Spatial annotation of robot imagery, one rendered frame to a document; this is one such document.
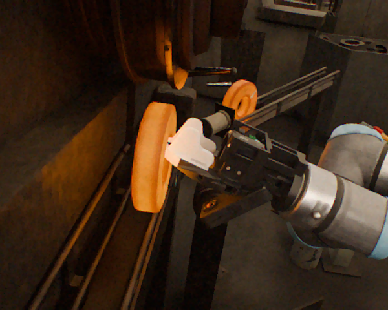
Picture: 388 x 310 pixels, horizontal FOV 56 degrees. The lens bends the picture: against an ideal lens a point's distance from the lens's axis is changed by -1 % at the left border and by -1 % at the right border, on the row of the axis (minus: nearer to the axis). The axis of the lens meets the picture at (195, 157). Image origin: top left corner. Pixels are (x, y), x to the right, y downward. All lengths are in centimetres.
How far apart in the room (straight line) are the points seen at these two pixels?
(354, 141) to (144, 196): 40
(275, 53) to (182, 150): 287
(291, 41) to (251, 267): 216
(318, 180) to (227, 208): 13
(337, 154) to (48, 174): 49
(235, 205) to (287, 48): 284
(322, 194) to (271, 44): 286
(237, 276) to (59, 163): 122
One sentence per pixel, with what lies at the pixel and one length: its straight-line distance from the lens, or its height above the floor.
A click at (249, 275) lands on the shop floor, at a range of 159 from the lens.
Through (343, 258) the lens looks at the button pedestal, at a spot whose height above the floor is 6.
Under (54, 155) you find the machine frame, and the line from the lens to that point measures 44.
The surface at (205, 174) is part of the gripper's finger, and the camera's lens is 50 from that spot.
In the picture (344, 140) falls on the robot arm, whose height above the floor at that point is 83.
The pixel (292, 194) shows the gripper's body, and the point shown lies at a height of 82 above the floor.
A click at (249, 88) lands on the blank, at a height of 76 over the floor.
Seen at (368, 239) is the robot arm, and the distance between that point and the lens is 57.
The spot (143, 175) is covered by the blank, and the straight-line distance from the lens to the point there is 47.
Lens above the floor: 107
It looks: 26 degrees down
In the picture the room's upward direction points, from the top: 8 degrees clockwise
